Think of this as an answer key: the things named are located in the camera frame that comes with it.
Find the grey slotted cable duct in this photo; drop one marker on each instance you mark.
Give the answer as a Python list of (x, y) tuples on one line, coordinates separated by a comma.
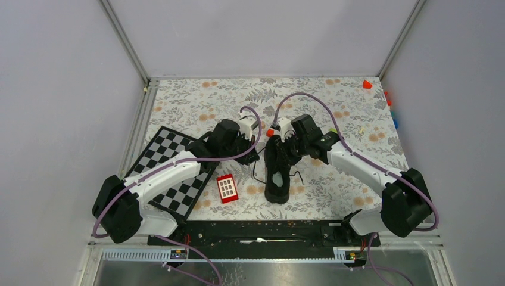
[(179, 255)]

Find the orange red toy piece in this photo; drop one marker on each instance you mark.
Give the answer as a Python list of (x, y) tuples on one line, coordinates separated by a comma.
[(388, 98)]

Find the black sneaker shoe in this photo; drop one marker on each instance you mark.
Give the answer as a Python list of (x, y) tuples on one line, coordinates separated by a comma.
[(277, 171)]

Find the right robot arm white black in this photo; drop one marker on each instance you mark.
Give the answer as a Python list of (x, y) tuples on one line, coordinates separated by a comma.
[(403, 195)]

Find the black white chessboard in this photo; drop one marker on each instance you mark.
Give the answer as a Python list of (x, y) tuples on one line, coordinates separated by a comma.
[(174, 189)]

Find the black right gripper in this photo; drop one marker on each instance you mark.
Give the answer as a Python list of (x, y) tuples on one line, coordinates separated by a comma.
[(283, 148)]

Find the red toy calculator block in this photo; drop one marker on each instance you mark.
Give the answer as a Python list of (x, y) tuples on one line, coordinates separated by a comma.
[(228, 191)]

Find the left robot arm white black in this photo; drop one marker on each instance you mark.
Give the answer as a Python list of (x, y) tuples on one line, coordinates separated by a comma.
[(120, 207)]

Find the floral patterned table mat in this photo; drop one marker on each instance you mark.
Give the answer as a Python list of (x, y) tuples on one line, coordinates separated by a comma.
[(318, 191)]

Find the red triangular block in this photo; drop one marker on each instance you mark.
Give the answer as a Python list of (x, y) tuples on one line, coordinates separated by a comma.
[(367, 84)]

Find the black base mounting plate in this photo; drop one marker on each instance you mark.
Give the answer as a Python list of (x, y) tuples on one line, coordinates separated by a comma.
[(270, 235)]

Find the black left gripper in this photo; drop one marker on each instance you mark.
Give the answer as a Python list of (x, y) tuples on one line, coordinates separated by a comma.
[(251, 157)]

